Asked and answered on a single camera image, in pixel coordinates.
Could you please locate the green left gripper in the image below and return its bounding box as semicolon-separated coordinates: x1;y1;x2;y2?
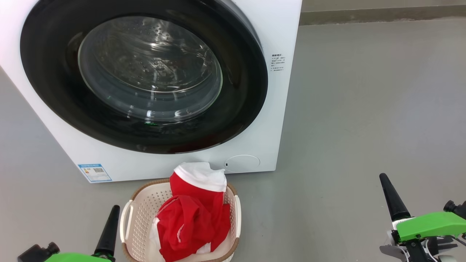
44;205;121;262

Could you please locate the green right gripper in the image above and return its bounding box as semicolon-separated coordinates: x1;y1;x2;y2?
379;172;466;262

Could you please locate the red garment with white band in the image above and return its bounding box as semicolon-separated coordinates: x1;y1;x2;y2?
151;162;232;262

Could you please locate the round grey glass washer door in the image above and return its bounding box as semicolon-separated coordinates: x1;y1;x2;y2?
20;0;269;154

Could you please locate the cream perforated laundry basket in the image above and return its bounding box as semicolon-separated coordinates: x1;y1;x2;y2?
119;178;242;262

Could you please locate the white front-load washing machine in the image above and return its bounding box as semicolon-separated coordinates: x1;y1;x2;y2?
0;0;303;183

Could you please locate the blue energy label sticker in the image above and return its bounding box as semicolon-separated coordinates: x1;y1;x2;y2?
77;163;113;183

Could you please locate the round drain filter cover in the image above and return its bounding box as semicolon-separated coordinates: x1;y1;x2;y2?
224;154;261;173

